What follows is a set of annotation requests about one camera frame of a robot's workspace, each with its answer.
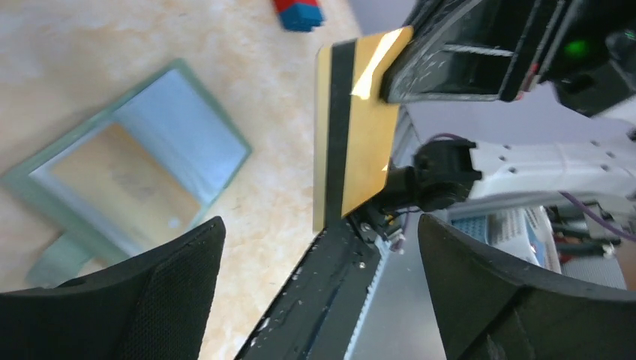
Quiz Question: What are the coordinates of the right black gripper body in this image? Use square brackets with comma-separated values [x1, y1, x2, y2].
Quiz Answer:
[412, 1, 635, 117]

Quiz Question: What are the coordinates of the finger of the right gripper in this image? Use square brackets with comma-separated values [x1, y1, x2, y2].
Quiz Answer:
[380, 27, 515, 104]

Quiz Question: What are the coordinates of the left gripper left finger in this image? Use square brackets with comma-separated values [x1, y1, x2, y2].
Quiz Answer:
[1, 217, 226, 359]

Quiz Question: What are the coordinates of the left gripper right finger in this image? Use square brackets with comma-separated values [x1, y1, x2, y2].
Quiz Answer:
[418, 214, 635, 359]

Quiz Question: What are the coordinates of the gold credit card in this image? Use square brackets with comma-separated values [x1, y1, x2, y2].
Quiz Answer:
[49, 124, 201, 249]
[312, 26, 413, 233]

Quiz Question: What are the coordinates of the green leather card holder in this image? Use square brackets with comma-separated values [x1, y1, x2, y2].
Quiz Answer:
[1, 58, 252, 288]

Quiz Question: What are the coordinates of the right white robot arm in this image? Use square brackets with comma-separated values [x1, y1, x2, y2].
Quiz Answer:
[373, 1, 635, 212]

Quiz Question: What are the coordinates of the coloured toy brick block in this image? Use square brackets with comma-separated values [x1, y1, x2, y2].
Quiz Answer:
[272, 0, 325, 32]

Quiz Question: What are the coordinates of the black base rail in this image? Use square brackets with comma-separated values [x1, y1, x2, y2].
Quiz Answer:
[236, 204, 412, 360]

